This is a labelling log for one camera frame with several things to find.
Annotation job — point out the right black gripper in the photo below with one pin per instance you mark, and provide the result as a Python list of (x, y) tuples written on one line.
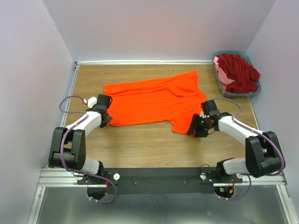
[(194, 126)]

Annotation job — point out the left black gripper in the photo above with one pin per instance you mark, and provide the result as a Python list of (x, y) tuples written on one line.
[(109, 119)]

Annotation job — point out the orange t-shirt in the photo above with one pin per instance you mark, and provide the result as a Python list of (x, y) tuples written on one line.
[(174, 99)]

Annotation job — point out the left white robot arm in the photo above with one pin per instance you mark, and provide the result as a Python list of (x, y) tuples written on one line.
[(68, 144)]

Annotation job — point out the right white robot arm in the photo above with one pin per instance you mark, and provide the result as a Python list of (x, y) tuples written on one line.
[(263, 154)]

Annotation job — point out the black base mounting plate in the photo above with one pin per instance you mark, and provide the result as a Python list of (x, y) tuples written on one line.
[(203, 179)]

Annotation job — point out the pink t-shirt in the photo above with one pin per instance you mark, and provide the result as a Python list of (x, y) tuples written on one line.
[(224, 80)]

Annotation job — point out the dark red t-shirt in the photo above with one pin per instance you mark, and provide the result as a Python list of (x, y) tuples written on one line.
[(245, 76)]

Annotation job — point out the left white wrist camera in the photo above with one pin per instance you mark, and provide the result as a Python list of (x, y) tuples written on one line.
[(91, 102)]

